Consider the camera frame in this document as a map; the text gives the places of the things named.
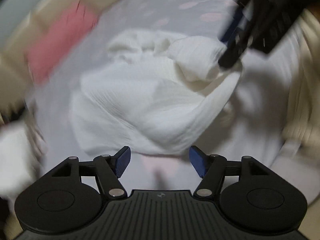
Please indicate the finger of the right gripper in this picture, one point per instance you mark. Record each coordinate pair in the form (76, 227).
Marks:
(249, 37)
(235, 26)

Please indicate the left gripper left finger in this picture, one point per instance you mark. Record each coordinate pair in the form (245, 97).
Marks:
(73, 194)

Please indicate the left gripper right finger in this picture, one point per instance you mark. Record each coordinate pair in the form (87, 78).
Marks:
(247, 194)

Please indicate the white muslin garment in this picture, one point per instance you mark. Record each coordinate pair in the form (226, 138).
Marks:
(159, 92)

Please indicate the beige sleeve forearm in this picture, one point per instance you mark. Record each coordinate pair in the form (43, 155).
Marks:
(302, 121)

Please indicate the white folded cloth pile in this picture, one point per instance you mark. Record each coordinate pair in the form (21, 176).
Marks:
(22, 149)

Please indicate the beige padded headboard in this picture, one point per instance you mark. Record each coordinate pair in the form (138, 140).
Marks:
(15, 77)

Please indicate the pink pillow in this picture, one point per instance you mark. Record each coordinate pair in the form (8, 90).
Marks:
(63, 35)

